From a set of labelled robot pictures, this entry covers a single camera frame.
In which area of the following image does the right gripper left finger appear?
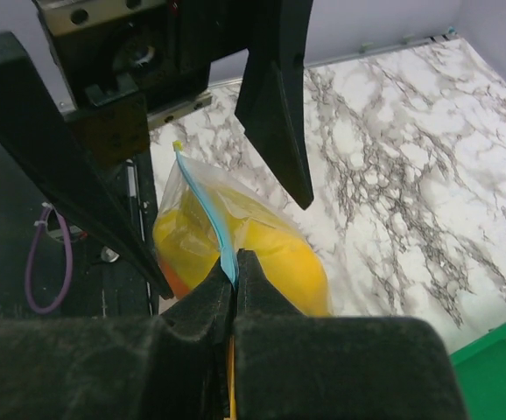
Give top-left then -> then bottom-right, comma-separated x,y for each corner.
0,266 -> 234,419

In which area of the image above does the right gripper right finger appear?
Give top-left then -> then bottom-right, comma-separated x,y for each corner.
234,250 -> 468,419

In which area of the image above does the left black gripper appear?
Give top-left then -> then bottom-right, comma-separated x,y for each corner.
0,0 -> 253,298

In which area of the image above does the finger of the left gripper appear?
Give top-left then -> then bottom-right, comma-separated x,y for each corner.
235,1 -> 313,209

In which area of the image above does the orange fruit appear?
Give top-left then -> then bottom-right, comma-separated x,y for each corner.
159,260 -> 190,299

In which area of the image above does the clear zip top bag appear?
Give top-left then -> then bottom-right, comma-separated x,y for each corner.
151,139 -> 334,319

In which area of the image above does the green plastic bin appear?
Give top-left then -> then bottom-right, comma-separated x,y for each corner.
451,323 -> 506,420

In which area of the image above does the yellow banana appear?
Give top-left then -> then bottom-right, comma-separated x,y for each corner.
230,217 -> 332,317

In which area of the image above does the yellow lemon front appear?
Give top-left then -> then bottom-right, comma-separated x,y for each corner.
153,189 -> 220,291

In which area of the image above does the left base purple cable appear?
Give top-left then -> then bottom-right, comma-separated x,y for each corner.
25,205 -> 74,315

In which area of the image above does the black mounting rail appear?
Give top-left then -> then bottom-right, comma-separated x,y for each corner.
0,145 -> 158,319

